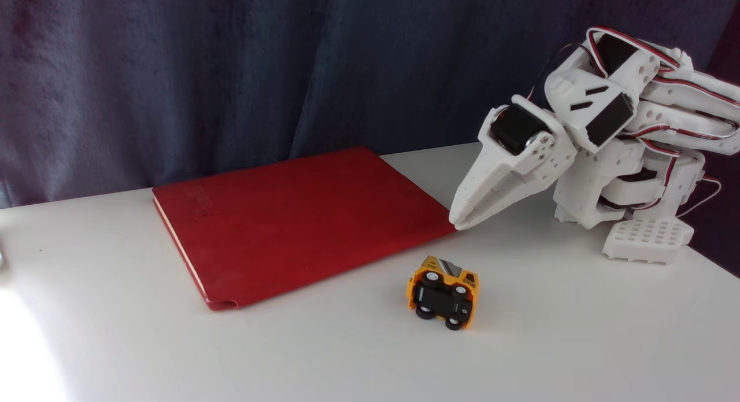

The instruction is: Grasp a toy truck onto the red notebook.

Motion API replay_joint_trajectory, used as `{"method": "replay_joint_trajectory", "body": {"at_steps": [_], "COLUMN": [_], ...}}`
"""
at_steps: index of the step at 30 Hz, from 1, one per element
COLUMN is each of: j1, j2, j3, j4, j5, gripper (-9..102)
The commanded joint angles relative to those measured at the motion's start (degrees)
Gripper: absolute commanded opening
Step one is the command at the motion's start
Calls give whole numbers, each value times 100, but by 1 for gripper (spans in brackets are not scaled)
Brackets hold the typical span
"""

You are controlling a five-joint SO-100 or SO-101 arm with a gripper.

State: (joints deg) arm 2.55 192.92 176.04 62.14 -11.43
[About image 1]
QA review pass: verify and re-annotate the yellow toy truck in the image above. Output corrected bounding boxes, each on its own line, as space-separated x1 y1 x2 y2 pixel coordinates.
406 255 480 331

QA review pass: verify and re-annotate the red notebook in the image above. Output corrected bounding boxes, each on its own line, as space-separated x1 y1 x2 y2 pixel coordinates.
152 147 457 311

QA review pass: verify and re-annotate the dark blue curtain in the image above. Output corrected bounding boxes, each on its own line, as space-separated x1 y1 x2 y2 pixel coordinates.
0 0 740 275

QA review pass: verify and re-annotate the red white black cable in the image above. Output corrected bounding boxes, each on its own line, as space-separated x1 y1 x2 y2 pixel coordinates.
675 175 723 219

